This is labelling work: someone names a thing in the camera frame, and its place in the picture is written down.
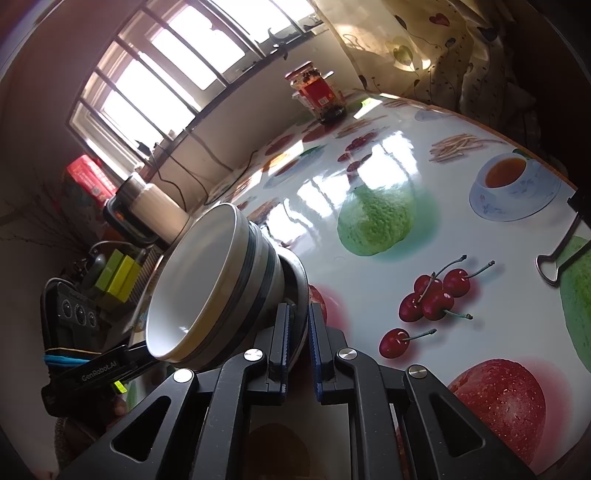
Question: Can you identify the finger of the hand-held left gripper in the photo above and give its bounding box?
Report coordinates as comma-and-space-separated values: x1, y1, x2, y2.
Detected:
113, 344, 155, 384

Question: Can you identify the black white striped box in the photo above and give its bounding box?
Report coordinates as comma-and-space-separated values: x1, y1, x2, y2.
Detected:
134, 249, 164, 296

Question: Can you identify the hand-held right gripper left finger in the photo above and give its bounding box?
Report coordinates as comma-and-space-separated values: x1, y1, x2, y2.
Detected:
58, 302, 293, 480

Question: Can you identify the person's left forearm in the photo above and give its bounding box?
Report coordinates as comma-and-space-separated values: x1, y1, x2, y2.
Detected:
54, 406, 134, 467

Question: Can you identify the cream electric kettle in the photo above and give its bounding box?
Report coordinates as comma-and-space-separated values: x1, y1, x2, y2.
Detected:
102, 174, 192, 245

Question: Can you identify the black hook-shaped object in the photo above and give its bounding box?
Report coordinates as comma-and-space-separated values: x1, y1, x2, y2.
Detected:
267, 27, 291, 62

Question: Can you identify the red printed box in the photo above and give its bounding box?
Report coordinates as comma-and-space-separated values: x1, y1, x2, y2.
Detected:
65, 154, 118, 210

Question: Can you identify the stainless steel bowl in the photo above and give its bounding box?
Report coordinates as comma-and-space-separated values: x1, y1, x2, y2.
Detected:
259, 247, 311, 370

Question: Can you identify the cream curtain with heart print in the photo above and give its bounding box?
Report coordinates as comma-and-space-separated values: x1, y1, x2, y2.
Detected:
314, 0, 555, 139

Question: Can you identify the glass jar with red label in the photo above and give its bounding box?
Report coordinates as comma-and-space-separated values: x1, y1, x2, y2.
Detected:
285, 62, 347, 123

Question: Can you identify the black binder clip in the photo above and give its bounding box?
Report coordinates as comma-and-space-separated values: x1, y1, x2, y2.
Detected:
536, 185, 591, 288

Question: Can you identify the small white striped bowl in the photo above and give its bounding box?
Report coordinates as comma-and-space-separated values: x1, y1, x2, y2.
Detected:
144, 202, 254, 363

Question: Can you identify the black power cable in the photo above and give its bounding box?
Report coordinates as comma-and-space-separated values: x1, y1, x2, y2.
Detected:
152, 145, 259, 208

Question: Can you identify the grey rounded device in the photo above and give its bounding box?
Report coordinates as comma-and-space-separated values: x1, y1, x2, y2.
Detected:
87, 240, 114, 278

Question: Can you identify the small green box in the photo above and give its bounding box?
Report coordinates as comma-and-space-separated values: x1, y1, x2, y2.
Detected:
95, 249, 125, 294

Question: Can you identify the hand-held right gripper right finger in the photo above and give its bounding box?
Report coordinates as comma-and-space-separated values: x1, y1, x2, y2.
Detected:
308, 302, 536, 480

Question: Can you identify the barred window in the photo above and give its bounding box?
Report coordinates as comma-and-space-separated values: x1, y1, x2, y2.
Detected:
68, 0, 324, 178

